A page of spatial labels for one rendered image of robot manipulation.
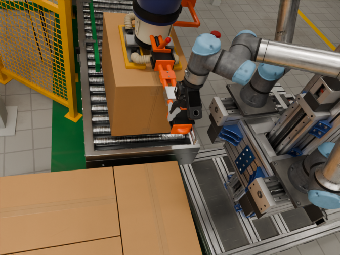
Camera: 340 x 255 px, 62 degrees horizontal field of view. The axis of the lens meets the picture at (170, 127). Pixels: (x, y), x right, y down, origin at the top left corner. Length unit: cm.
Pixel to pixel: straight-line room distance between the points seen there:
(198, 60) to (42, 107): 202
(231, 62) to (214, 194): 142
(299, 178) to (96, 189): 102
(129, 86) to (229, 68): 61
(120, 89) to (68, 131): 123
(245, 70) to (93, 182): 109
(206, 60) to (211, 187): 143
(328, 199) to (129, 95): 93
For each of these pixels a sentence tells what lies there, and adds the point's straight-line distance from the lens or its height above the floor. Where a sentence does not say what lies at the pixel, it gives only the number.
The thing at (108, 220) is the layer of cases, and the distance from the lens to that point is 156.
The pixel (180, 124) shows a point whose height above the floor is 124.
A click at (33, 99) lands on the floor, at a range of 277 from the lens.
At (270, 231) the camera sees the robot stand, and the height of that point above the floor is 21.
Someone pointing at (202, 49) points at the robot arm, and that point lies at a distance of 84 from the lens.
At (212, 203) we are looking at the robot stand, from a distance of 210.
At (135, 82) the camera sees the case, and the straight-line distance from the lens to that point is 136.
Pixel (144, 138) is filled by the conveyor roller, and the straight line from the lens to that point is 182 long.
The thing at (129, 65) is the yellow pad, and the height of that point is 110.
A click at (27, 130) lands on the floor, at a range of 256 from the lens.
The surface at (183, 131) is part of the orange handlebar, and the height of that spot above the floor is 122.
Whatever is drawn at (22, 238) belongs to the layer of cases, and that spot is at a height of 54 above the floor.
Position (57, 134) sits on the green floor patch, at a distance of 250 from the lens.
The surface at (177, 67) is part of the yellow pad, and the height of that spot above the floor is 110.
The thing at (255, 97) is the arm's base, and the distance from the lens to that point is 151.
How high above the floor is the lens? 202
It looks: 51 degrees down
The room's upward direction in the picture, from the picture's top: 19 degrees clockwise
